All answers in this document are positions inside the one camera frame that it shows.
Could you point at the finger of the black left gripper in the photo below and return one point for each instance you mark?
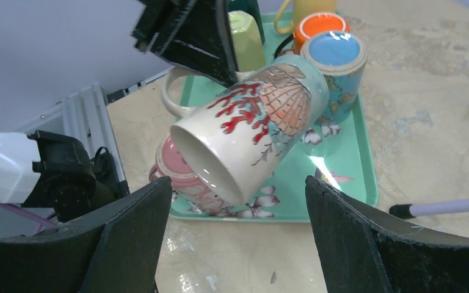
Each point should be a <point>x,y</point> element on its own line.
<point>194,34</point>

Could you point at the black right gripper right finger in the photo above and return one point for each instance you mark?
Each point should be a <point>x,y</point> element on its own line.
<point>363,249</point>

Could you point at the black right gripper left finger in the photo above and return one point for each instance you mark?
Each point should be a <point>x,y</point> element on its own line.
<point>115,248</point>

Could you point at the pink skull mug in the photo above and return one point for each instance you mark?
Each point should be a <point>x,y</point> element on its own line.
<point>185,183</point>

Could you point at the cream coral shell mug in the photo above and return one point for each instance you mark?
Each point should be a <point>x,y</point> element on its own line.
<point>238,138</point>

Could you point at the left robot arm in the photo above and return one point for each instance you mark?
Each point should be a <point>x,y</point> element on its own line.
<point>48,170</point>

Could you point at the lime green mug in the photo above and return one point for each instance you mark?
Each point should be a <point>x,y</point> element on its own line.
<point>247,42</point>

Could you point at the yellow mug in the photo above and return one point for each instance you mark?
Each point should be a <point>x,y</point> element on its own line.
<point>301,9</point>

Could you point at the orange mug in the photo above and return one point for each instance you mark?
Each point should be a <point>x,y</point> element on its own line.
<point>316,23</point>

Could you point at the blue butterfly mug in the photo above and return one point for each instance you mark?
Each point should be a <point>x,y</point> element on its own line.
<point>341,58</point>

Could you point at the white music stand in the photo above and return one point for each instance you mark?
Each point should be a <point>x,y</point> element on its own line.
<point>411,211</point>

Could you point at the green floral tray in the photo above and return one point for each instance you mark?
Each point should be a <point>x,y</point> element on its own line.
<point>337,154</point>

